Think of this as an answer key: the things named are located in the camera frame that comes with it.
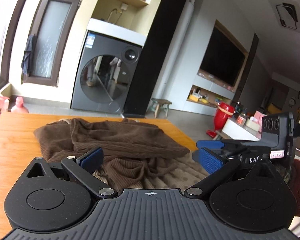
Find black wall television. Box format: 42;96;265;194
200;27;245;86

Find white countertop with faucet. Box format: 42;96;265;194
86;3;146;47

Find grey front-load washing machine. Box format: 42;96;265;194
70;30;142;114

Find brown corduroy dotted dress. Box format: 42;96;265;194
34;118;209;192

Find small wooden stool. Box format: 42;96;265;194
149;98;172;119

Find white standing air conditioner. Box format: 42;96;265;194
153;0;195;98

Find dark blue hanging cloth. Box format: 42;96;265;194
21;34;37;76

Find pink bottle red cap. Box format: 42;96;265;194
11;96;29;113

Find pink box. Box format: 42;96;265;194
253;111;265;128

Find frosted glass brown door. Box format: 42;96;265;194
21;0;82;87

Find yellow items on shelf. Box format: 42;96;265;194
188;88;209;104

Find red vase ornament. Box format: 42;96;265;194
206;102;235;138

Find ceiling air vent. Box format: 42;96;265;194
268;0;300;33

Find glass jar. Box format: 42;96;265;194
237;112;247;127

